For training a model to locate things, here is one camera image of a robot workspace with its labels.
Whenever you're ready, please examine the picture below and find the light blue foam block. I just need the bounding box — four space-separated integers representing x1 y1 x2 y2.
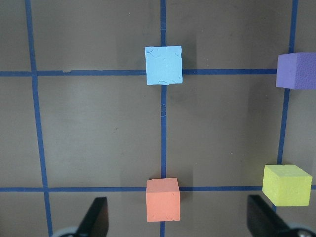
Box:
145 45 183 85

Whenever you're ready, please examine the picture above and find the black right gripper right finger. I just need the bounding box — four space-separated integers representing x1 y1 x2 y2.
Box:
246 195 290 237

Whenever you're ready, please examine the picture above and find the purple foam block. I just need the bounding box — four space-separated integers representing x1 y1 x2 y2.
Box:
276 52 316 90

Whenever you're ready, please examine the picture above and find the yellow foam block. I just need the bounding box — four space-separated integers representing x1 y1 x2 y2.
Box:
262 164 313 207

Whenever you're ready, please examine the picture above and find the orange foam block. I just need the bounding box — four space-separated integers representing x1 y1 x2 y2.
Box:
146 178 180 222

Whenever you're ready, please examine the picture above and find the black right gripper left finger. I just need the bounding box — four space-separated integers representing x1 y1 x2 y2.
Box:
75 197 109 237

